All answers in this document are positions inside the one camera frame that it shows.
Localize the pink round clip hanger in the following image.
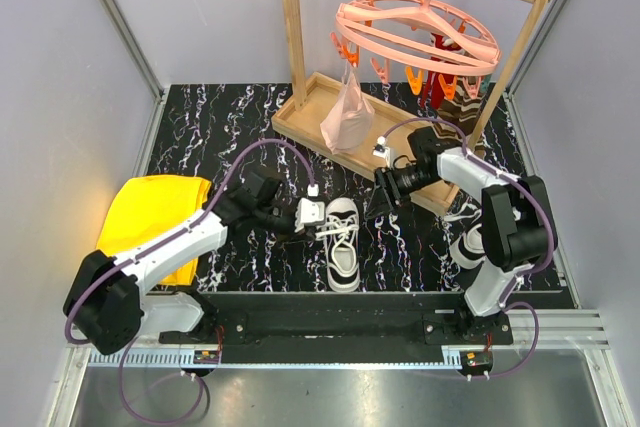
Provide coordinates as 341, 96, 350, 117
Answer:
330, 0, 502, 99

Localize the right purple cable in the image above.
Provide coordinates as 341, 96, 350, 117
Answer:
379, 116, 560, 383

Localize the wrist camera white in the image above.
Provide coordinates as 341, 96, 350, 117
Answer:
294, 184, 326, 233
372, 136, 396, 167

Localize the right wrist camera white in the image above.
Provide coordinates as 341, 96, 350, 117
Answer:
372, 136, 396, 167

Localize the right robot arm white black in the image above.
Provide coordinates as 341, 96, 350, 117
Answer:
365, 127, 557, 344

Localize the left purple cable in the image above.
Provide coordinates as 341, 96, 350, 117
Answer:
65, 138, 319, 422

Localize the black white sneaker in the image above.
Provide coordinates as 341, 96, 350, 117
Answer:
449, 214, 486, 270
315, 197, 360, 293

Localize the brown striped sock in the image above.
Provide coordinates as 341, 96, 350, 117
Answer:
433, 92, 485, 140

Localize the pink hanging cloth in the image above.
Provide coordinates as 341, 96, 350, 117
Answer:
320, 63, 375, 153

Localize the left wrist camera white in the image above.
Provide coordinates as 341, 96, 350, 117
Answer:
294, 184, 326, 233

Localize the wooden drying rack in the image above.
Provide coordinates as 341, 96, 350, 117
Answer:
271, 0, 560, 216

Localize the yellow cloth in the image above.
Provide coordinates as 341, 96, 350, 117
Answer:
96, 174, 211, 257

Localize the purple cable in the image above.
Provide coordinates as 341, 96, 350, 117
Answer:
379, 116, 560, 383
65, 138, 319, 422

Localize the red hanging garment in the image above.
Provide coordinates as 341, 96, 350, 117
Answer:
420, 34, 463, 110

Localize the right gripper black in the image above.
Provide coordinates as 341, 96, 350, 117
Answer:
365, 165, 438, 220

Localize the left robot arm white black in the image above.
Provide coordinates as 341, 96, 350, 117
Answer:
63, 171, 315, 355

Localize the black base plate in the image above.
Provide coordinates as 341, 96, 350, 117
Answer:
158, 290, 516, 348

